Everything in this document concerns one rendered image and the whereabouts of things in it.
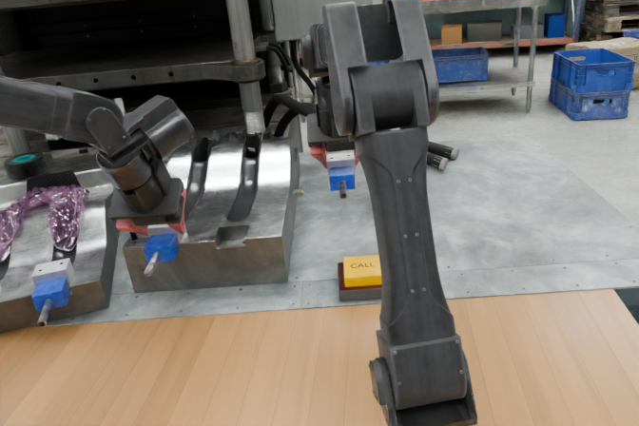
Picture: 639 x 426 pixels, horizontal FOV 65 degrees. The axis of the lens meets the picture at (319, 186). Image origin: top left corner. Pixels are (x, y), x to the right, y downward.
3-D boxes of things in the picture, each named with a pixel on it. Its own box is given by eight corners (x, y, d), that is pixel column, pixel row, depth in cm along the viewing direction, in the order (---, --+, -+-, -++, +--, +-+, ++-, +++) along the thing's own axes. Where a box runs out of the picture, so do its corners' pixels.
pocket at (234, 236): (249, 258, 82) (245, 238, 81) (217, 261, 82) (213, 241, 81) (253, 243, 86) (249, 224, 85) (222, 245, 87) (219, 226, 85)
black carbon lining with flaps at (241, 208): (250, 231, 87) (242, 181, 83) (159, 238, 88) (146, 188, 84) (270, 159, 119) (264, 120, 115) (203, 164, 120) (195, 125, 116)
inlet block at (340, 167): (359, 209, 82) (358, 179, 80) (329, 212, 82) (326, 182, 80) (355, 179, 94) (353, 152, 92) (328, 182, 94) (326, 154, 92)
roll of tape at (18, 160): (37, 178, 109) (32, 163, 108) (1, 181, 109) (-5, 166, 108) (54, 164, 116) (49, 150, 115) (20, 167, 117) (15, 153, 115)
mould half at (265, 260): (287, 282, 84) (278, 210, 79) (134, 293, 85) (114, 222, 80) (300, 169, 130) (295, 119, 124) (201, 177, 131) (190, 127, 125)
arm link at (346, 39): (299, 27, 72) (331, -3, 43) (360, 20, 73) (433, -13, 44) (309, 112, 75) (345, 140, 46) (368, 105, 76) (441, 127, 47)
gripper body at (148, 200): (121, 188, 78) (101, 158, 72) (185, 183, 78) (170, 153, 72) (111, 224, 75) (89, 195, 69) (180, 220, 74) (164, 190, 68)
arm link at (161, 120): (175, 129, 77) (131, 60, 70) (203, 140, 71) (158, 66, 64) (112, 177, 72) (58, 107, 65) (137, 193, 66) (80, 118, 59)
